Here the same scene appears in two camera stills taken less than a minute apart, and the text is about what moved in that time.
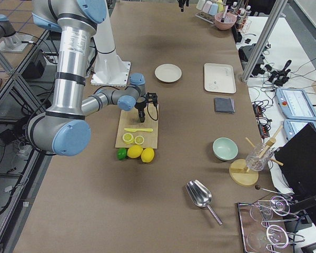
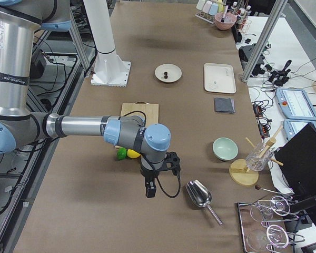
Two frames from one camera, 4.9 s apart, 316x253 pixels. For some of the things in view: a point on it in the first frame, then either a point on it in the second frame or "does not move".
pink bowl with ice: [228, 22] does not move
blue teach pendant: [295, 104] does not move
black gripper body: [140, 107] → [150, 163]
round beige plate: [168, 73] does not move
